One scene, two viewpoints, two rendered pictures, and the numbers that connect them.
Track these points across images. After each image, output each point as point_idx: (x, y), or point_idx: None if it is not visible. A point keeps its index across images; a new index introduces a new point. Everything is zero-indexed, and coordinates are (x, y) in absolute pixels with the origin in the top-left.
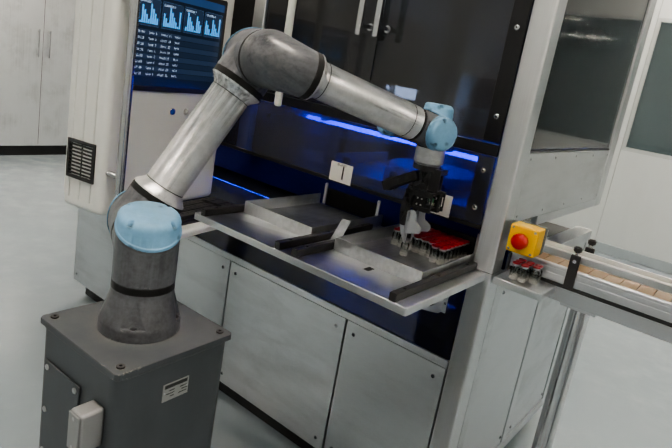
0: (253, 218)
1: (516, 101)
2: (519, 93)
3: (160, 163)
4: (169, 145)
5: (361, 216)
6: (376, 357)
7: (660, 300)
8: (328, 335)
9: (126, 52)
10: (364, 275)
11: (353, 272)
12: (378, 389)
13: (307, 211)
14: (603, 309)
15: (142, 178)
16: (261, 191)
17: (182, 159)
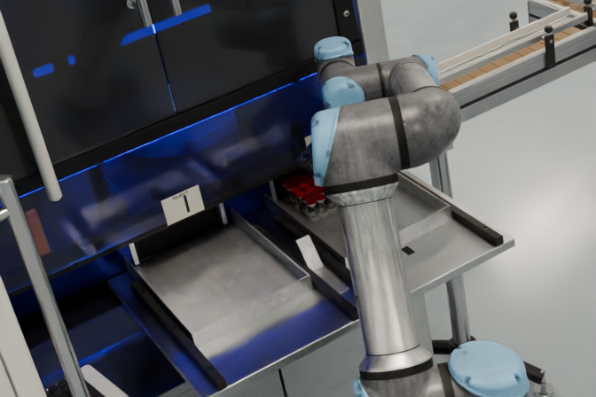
0: (225, 338)
1: None
2: None
3: (401, 328)
4: (388, 304)
5: (202, 233)
6: (327, 345)
7: (499, 71)
8: (258, 385)
9: (46, 302)
10: (429, 255)
11: (422, 263)
12: (343, 369)
13: (181, 284)
14: (466, 112)
15: (402, 360)
16: (34, 335)
17: (411, 302)
